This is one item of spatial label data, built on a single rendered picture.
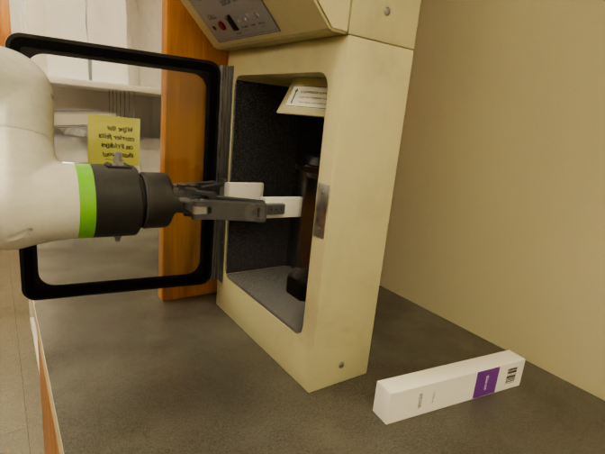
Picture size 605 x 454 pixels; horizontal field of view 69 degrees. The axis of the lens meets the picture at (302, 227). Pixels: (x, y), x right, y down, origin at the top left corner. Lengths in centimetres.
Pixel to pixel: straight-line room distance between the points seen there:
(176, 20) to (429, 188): 60
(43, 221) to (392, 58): 45
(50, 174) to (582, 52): 78
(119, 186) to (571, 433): 67
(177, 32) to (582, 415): 87
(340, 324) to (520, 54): 57
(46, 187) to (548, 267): 76
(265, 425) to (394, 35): 51
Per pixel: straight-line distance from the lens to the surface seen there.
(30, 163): 57
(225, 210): 58
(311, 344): 62
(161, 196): 59
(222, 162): 81
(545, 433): 72
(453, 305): 98
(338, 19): 54
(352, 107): 55
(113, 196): 57
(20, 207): 55
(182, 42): 84
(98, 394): 67
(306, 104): 64
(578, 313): 86
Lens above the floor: 132
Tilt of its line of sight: 14 degrees down
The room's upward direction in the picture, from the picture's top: 6 degrees clockwise
